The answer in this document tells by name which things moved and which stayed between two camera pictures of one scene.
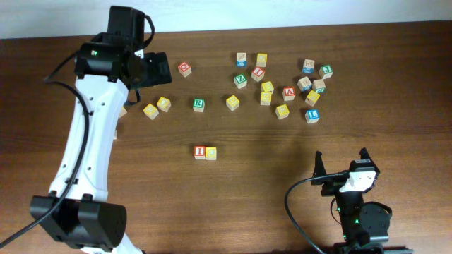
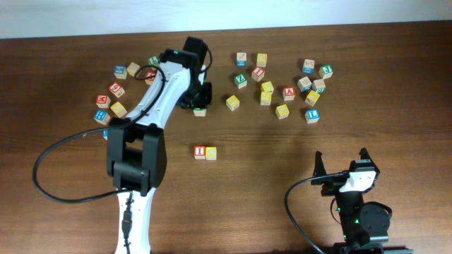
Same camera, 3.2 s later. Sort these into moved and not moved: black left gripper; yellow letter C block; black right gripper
Moved: black left gripper
Not moved: yellow letter C block; black right gripper
